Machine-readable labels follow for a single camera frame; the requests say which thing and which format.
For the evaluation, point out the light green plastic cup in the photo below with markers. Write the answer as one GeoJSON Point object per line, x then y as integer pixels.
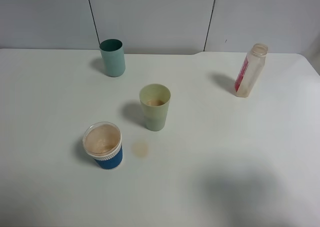
{"type": "Point", "coordinates": [155, 99]}

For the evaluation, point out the drink bottle with red label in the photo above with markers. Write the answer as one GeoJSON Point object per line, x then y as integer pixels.
{"type": "Point", "coordinates": [251, 68]}

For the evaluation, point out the brown drink spill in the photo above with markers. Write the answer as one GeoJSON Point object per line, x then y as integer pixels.
{"type": "Point", "coordinates": [140, 149]}

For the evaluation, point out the blue sleeved clear cup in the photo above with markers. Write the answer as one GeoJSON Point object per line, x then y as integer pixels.
{"type": "Point", "coordinates": [103, 142]}

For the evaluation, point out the teal plastic cup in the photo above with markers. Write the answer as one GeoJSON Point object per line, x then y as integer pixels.
{"type": "Point", "coordinates": [112, 53]}

